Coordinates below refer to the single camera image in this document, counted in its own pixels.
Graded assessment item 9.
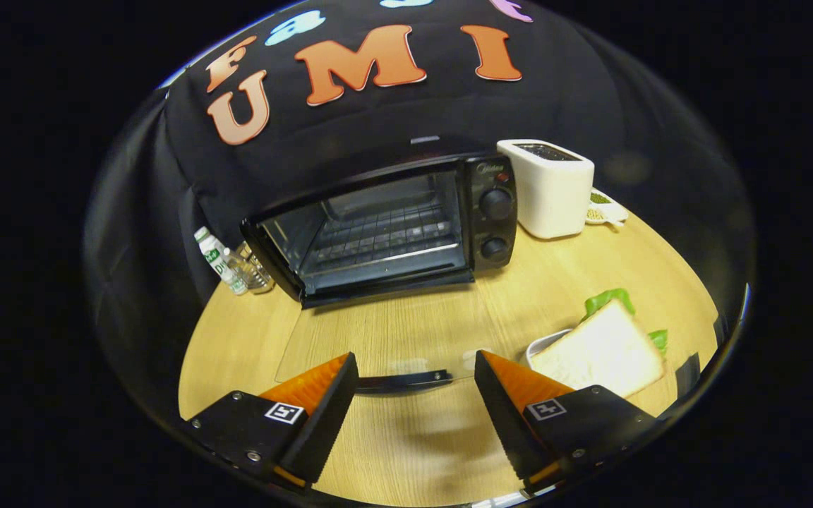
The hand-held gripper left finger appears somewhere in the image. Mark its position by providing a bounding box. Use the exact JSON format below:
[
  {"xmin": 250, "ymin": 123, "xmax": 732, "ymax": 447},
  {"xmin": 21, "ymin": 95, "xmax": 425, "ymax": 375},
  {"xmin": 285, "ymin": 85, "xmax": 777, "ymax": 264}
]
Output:
[{"xmin": 179, "ymin": 352, "xmax": 360, "ymax": 492}]

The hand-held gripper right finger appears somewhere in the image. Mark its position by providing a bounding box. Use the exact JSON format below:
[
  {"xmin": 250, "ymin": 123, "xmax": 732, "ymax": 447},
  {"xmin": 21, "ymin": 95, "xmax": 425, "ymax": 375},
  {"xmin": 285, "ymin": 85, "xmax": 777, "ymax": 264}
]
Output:
[{"xmin": 474, "ymin": 349, "xmax": 663, "ymax": 496}]

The toast and lettuce sandwich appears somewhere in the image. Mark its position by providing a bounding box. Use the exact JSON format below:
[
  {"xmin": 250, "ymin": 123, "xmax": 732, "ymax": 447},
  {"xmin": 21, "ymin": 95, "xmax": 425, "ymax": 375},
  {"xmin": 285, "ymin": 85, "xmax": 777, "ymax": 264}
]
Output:
[{"xmin": 532, "ymin": 288, "xmax": 669, "ymax": 400}]

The black toaster oven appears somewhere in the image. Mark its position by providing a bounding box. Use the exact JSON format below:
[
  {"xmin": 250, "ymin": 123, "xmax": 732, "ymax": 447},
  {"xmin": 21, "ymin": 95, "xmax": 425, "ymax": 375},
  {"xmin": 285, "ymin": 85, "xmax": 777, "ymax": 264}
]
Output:
[{"xmin": 240, "ymin": 135, "xmax": 519, "ymax": 396}]

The white bread toaster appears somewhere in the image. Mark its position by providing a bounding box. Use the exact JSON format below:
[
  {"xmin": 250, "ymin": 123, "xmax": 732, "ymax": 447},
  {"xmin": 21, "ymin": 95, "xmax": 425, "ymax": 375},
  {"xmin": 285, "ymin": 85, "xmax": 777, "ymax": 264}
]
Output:
[{"xmin": 496, "ymin": 138, "xmax": 596, "ymax": 240}]

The white rectangular tray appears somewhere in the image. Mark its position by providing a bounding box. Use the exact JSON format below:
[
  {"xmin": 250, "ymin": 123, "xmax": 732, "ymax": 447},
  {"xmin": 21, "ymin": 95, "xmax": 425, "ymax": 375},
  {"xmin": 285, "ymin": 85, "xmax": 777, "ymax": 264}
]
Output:
[{"xmin": 524, "ymin": 328, "xmax": 574, "ymax": 369}]

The clear glass jar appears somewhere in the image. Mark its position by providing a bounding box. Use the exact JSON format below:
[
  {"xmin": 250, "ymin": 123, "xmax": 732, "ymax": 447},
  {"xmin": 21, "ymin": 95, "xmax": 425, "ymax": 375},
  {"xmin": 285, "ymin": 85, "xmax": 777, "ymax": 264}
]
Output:
[{"xmin": 227, "ymin": 241, "xmax": 275, "ymax": 294}]

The green label plastic bottle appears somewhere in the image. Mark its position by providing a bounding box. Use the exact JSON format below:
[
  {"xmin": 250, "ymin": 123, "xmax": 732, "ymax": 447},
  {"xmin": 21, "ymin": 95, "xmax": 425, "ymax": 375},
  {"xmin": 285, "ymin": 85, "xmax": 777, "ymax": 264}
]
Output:
[{"xmin": 193, "ymin": 226, "xmax": 249, "ymax": 296}]

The small white bean dish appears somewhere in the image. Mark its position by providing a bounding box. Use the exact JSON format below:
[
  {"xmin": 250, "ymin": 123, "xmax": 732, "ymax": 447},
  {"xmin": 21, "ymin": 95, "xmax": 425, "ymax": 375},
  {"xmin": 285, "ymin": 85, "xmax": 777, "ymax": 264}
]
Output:
[{"xmin": 584, "ymin": 188, "xmax": 629, "ymax": 229}]

